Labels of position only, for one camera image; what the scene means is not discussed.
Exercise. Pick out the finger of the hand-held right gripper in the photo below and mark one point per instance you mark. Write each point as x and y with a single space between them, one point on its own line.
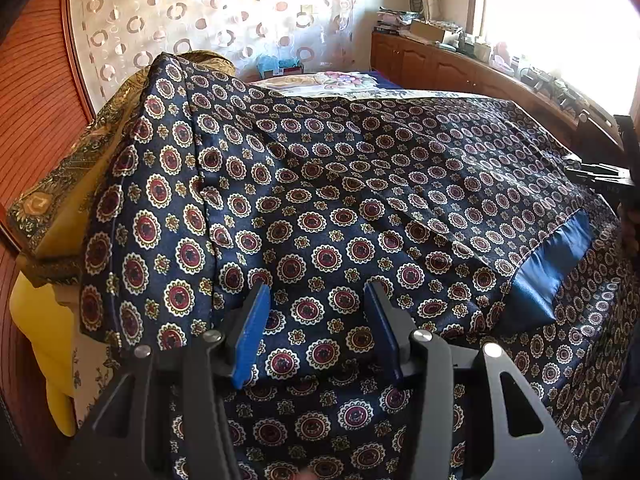
597 174

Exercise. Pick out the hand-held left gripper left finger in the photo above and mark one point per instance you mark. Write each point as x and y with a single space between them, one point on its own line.
250 340

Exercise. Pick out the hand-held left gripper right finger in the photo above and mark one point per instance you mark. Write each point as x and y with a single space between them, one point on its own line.
382 325

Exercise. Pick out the navy circle-print satin shirt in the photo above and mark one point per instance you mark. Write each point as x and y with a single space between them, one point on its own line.
320 185

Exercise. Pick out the pink bag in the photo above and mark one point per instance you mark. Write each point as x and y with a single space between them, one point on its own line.
503 56

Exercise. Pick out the wooden-framed window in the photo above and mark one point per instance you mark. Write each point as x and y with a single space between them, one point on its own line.
550 10

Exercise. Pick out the long wooden cabinet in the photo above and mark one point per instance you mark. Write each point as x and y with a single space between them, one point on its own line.
450 65

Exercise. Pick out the open cardboard box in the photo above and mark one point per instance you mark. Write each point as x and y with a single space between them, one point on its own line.
427 31

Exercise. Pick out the pink floral bed sheet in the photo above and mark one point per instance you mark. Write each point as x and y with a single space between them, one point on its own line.
340 82

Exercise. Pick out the small round fan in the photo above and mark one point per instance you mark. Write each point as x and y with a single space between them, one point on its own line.
416 2

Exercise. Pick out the pile of papers and packets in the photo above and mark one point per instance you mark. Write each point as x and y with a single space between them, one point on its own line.
395 21

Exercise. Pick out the gold patterned pillow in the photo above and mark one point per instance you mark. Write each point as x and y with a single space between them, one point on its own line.
65 160

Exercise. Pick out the small cardboard box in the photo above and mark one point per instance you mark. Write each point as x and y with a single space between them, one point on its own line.
291 67

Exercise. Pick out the teal plastic bag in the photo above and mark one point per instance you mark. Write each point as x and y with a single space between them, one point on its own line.
267 66

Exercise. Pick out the sheer circle-pattern curtain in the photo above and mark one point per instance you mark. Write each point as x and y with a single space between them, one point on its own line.
200 10

